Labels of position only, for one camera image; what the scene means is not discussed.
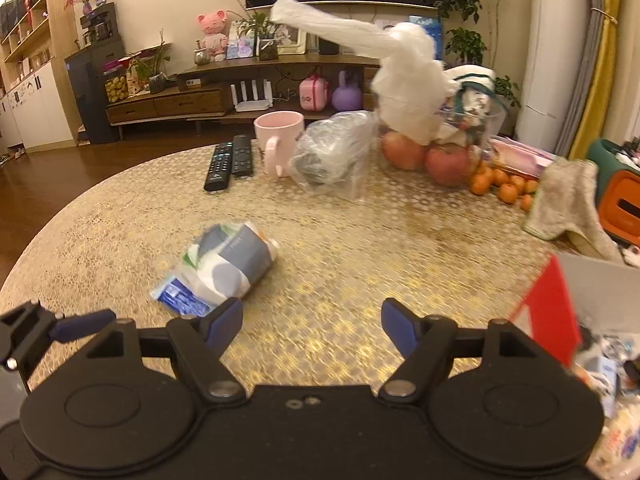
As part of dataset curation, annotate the purple kettlebell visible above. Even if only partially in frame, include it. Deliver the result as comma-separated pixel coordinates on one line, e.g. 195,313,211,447
331,70,363,112

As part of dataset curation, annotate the black remote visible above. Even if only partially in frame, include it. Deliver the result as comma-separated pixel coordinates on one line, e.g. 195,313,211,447
203,142,233,193
231,134,254,178

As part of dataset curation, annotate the white grey crumpled bag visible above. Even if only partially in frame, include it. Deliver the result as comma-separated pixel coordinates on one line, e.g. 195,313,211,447
175,221,279,307

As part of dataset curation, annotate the pink flat package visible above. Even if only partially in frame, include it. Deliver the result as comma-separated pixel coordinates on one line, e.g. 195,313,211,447
490,136,556,177

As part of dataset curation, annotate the red apple left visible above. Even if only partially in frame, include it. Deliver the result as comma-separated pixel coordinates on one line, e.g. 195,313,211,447
381,131,426,171

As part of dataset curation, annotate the pink mug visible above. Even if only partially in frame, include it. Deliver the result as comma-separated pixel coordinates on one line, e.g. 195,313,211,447
254,110,305,178

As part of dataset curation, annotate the white router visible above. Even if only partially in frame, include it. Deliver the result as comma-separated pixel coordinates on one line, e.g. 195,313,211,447
230,79,273,113

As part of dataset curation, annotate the yellow curtain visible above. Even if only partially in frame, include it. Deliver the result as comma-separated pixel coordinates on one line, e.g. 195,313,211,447
568,0,620,159

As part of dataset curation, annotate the red cardboard box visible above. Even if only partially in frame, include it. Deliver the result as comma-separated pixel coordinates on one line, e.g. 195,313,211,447
506,251,640,421

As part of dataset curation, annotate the pink pig plush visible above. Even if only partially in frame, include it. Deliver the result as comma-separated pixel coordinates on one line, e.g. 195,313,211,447
198,10,228,62

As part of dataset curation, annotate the clear bag with dark item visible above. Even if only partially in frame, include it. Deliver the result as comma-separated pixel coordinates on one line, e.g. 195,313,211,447
288,110,378,202

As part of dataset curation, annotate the potted green tree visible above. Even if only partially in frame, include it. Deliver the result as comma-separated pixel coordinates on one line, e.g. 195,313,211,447
422,0,528,109

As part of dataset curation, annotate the black remote left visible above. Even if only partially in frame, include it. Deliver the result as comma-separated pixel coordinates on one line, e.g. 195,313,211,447
203,142,233,193

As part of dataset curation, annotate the framed photo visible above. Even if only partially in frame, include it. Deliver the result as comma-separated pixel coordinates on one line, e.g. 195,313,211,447
274,24,307,55

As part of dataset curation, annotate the small potted plant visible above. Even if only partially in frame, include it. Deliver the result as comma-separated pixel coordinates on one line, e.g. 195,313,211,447
235,0,279,61

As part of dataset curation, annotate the beige cloth rag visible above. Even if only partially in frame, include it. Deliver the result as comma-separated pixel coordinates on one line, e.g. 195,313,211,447
523,157,624,264

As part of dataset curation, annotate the black cabinet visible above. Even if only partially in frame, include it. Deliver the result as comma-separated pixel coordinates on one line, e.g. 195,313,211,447
65,2,125,144

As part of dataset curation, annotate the red apple right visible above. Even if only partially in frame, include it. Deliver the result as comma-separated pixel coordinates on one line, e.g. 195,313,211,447
424,143,478,188

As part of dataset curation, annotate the pink small case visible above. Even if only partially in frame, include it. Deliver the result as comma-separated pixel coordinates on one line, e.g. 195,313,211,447
298,73,330,112

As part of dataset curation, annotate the wooden tv console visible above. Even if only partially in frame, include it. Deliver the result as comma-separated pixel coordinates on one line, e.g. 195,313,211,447
106,53,378,129

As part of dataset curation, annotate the blue tissue pack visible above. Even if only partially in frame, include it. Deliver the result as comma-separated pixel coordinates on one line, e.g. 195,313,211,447
150,276,215,318

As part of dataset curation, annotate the red apple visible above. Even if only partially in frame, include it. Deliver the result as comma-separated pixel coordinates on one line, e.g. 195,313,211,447
381,131,426,171
424,143,478,188

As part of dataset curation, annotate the white plastic bag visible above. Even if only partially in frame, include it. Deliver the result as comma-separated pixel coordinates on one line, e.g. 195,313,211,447
270,0,460,145

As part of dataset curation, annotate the orange green tissue box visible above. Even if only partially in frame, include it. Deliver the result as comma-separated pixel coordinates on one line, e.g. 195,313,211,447
587,139,640,246

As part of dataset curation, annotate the black remote right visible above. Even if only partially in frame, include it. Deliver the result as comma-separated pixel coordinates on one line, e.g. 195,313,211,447
231,134,254,178

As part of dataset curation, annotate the wooden wall shelf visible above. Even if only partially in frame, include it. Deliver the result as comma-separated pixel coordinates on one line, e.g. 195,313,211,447
0,0,74,91

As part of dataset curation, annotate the pile of tangerines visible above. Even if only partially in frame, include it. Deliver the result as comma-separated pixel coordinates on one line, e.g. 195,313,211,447
469,162,539,212

